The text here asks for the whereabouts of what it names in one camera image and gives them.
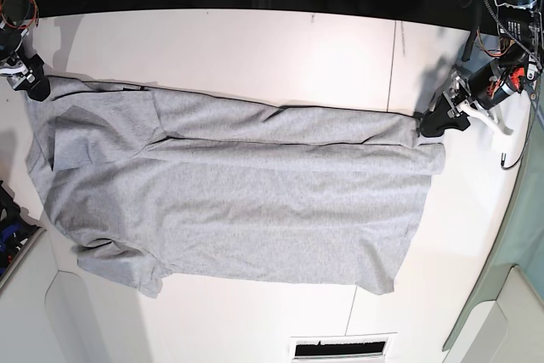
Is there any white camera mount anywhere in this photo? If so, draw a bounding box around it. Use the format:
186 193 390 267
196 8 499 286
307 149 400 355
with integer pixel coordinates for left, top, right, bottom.
449 73 513 137
0 60 30 78

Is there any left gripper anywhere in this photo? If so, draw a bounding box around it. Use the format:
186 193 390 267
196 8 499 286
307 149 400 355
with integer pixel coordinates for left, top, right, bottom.
420 60 525 138

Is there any blue black clutter pile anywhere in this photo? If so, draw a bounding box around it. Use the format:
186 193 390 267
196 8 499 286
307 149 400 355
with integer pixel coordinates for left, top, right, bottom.
0 181 39 277

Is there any white vent grille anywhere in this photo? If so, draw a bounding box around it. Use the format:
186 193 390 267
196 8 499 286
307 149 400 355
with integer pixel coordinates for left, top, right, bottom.
288 333 396 363

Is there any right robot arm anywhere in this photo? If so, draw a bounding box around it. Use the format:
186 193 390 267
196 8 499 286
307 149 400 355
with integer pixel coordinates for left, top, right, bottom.
1 0 50 102

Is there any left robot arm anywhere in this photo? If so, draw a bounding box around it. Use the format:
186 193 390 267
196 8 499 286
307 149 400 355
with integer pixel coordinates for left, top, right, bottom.
420 0 543 138

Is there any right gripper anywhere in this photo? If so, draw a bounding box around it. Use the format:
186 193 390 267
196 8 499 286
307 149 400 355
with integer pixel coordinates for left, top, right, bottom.
1 29 51 102

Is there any braided camera cable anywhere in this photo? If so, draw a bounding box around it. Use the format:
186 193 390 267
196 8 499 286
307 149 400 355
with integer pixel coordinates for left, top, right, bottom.
478 0 541 172

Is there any grey t-shirt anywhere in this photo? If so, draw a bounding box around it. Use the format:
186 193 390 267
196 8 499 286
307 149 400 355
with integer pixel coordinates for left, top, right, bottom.
26 77 445 297

